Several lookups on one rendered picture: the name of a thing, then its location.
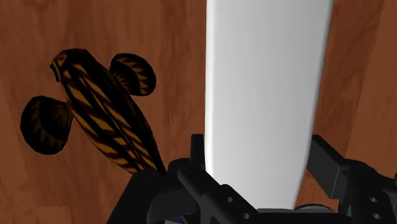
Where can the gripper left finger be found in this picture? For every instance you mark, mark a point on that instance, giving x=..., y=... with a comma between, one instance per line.
x=192, y=186

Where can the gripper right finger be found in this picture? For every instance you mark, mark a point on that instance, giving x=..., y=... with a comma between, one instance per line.
x=356, y=186

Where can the white tall cup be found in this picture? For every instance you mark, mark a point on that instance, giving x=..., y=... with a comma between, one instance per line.
x=263, y=102

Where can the black and orange fish toy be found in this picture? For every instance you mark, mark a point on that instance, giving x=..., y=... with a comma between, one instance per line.
x=99, y=108

